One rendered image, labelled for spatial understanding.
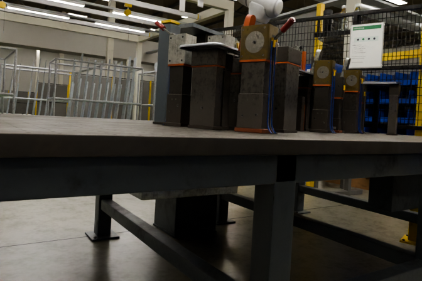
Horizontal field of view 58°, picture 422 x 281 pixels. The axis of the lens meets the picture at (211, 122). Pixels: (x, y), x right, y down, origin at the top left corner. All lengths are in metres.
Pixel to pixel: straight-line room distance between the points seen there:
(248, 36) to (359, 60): 1.65
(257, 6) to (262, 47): 0.99
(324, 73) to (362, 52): 1.02
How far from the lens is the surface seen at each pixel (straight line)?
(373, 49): 2.86
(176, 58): 1.51
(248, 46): 1.31
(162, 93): 1.67
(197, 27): 1.79
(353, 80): 2.20
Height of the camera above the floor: 0.74
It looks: 1 degrees down
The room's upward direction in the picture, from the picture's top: 3 degrees clockwise
